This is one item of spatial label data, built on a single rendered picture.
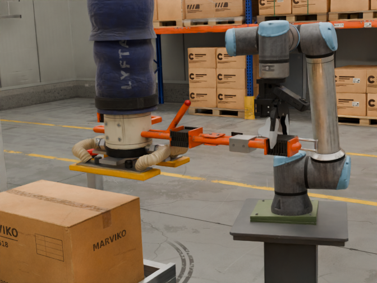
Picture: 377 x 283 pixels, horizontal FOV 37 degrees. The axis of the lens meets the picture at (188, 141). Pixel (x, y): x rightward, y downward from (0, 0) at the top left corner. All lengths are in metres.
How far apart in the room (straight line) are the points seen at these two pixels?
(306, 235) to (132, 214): 0.74
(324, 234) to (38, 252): 1.17
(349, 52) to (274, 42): 8.83
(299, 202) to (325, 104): 0.47
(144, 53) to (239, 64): 8.01
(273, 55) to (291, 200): 1.05
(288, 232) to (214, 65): 7.86
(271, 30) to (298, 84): 9.15
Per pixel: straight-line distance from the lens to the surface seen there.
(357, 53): 10.46
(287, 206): 2.60
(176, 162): 2.04
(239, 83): 9.96
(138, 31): 1.94
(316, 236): 2.47
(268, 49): 1.70
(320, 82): 2.40
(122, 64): 1.94
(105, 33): 1.94
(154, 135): 1.96
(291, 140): 1.72
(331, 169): 2.52
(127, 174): 1.92
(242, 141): 1.79
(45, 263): 2.27
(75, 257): 2.15
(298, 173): 2.56
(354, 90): 9.16
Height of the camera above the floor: 1.64
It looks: 12 degrees down
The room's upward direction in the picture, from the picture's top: 2 degrees counter-clockwise
